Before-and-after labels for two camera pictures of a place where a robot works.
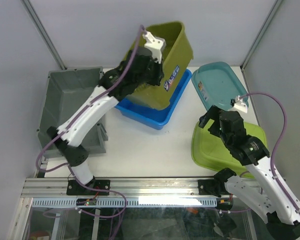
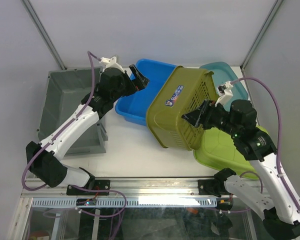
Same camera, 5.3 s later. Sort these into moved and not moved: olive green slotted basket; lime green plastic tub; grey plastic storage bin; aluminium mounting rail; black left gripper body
Moved: black left gripper body; olive green slotted basket
Not moved: grey plastic storage bin; aluminium mounting rail; lime green plastic tub
